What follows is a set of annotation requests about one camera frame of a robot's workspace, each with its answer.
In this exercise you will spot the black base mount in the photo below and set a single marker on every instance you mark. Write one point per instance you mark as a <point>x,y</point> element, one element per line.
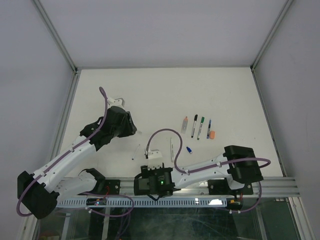
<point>219,187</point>
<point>108,187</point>

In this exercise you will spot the orange tip clear marker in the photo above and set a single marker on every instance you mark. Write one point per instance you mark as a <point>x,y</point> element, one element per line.
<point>184,125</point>

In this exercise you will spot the white marker green end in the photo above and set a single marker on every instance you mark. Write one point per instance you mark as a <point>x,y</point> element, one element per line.
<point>194,126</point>

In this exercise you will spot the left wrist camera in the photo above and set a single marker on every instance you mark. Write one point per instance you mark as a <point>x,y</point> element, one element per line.
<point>118,102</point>

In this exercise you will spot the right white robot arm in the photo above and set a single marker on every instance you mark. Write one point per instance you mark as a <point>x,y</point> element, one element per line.
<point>238,165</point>

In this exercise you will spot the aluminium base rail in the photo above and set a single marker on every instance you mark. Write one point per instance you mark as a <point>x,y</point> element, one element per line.
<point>270,187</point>

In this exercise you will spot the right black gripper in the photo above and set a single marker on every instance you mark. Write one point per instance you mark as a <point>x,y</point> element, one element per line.
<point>146,172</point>

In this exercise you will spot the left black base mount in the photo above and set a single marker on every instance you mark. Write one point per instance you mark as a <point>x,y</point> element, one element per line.
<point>108,187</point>

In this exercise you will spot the orange pen cap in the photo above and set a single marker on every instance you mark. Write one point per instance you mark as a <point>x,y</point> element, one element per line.
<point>212,134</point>

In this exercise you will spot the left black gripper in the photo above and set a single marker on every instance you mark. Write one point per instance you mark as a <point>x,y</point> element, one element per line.
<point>130,129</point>

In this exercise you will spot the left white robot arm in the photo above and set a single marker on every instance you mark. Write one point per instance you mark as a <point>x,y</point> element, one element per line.
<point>42,190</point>

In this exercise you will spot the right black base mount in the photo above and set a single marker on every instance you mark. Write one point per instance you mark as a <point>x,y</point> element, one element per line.
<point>219,187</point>

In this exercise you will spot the white pen clear cap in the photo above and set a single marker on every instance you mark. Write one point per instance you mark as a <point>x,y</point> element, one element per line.
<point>172,154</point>

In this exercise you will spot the slotted cable duct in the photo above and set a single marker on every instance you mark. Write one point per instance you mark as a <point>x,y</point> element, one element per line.
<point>143,202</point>

